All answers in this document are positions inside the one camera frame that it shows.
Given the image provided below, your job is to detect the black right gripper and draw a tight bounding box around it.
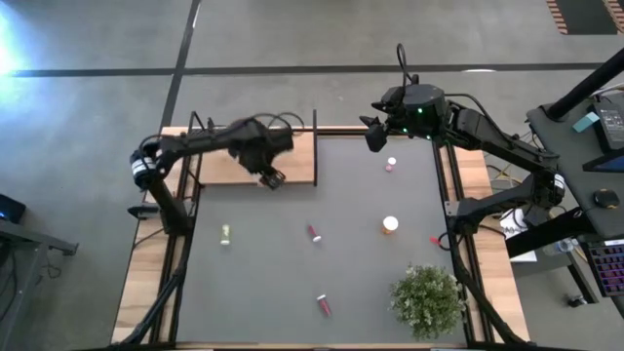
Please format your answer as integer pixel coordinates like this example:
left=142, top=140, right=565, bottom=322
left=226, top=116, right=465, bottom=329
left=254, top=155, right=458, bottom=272
left=359, top=87, right=416, bottom=154

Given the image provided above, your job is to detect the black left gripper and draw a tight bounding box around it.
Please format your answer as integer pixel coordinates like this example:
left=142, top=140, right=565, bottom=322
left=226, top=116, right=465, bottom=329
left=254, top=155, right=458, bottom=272
left=232, top=125, right=294, bottom=192

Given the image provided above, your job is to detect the grey table mat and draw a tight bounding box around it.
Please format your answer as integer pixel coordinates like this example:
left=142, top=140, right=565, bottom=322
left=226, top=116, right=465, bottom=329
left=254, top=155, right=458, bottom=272
left=175, top=134, right=469, bottom=345

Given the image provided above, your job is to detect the white paper sheet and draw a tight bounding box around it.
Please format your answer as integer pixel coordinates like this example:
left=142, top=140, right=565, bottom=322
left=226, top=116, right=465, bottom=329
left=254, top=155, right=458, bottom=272
left=499, top=209, right=538, bottom=263

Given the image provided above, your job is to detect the black power supply box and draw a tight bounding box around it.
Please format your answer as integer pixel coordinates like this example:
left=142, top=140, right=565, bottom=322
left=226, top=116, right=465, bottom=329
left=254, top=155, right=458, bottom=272
left=524, top=202, right=555, bottom=228

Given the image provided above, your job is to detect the potted green plant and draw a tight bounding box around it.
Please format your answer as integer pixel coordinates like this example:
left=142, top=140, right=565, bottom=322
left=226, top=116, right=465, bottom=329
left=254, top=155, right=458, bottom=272
left=389, top=263, right=467, bottom=341

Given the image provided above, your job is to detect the dark grey desk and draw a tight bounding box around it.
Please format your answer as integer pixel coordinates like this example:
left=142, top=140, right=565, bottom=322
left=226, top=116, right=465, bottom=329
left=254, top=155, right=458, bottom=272
left=526, top=92, right=624, bottom=240

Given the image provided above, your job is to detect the black desk leg foot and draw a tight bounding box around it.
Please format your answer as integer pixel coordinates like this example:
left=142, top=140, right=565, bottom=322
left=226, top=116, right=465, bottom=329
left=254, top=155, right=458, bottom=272
left=504, top=207, right=601, bottom=306

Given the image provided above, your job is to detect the small teal box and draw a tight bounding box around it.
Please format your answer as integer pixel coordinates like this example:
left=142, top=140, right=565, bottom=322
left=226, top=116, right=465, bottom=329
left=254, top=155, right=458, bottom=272
left=571, top=111, right=601, bottom=135

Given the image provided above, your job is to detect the black vertical pole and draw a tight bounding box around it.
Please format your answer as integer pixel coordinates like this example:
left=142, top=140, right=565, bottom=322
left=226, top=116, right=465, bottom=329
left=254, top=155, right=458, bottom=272
left=545, top=48, right=624, bottom=121

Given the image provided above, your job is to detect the clear plastic water bottle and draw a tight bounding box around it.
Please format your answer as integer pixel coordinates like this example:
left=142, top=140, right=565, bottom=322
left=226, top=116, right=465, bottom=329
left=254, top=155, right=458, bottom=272
left=542, top=238, right=576, bottom=257

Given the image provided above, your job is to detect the black power adapter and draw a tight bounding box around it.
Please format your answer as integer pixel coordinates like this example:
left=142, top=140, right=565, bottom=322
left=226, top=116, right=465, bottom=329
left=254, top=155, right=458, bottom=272
left=592, top=101, right=624, bottom=152

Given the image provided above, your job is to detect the black computer mouse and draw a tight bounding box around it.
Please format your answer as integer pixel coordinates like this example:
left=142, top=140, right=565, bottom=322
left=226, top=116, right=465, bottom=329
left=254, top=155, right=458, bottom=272
left=593, top=188, right=620, bottom=210

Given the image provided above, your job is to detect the grey side desk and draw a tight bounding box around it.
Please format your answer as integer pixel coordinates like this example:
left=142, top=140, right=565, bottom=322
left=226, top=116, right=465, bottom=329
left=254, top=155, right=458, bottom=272
left=0, top=217, right=80, bottom=351

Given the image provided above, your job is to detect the black computer tower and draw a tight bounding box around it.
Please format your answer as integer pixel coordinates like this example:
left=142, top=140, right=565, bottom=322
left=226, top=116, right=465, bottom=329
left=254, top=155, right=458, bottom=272
left=0, top=193, right=28, bottom=225

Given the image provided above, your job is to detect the backlit keyboard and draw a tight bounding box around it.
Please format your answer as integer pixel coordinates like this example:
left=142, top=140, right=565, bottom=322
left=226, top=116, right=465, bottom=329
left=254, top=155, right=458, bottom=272
left=582, top=238, right=624, bottom=298

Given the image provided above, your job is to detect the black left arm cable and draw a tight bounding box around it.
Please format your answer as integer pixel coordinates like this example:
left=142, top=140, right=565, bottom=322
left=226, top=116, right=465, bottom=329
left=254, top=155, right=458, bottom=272
left=209, top=111, right=306, bottom=136

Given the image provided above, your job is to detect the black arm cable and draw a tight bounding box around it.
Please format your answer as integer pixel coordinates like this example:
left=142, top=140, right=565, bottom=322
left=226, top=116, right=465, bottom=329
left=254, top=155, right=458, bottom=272
left=395, top=42, right=421, bottom=88
left=209, top=111, right=306, bottom=136

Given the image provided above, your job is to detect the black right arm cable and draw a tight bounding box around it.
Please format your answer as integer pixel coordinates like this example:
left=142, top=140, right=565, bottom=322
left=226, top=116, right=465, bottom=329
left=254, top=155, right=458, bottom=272
left=395, top=42, right=421, bottom=88

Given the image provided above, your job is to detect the black aluminium table frame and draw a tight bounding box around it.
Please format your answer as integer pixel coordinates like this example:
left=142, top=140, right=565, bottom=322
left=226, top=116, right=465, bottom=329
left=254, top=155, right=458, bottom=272
left=111, top=124, right=532, bottom=351

